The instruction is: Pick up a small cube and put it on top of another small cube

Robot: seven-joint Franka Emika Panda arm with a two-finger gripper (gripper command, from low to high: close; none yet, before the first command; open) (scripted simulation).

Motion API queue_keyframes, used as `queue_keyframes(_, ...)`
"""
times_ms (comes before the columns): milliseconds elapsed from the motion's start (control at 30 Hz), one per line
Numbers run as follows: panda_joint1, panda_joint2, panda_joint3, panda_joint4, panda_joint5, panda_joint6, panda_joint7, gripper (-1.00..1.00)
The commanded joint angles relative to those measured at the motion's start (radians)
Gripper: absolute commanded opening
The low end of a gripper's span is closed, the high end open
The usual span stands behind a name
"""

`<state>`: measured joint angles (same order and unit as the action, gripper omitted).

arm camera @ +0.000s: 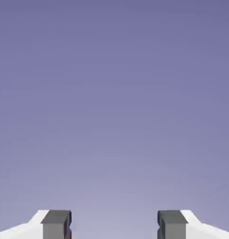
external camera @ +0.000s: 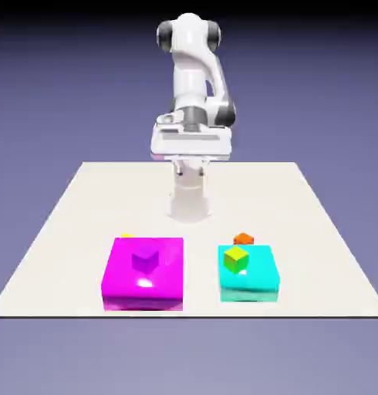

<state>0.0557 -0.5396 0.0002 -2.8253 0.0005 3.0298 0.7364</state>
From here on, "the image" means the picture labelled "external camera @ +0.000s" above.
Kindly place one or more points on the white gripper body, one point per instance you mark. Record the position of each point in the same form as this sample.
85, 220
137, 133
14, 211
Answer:
191, 145

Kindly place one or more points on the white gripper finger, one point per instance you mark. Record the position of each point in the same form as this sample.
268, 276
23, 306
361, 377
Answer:
201, 168
179, 169

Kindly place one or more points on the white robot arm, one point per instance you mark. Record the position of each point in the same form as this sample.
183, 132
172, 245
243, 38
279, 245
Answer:
189, 61

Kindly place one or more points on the small orange cube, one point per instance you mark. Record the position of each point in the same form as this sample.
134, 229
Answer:
243, 239

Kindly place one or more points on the small yellow cube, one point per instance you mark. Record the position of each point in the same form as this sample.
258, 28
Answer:
127, 235

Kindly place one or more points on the small purple cube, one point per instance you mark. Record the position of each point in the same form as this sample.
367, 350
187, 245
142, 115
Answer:
145, 258

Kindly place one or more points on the small lime green cube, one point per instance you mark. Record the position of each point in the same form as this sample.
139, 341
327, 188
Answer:
236, 259

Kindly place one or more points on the large magenta box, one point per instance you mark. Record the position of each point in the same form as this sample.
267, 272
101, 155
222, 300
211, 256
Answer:
142, 277

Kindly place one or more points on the large cyan box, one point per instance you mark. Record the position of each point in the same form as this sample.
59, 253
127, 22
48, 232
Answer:
253, 277

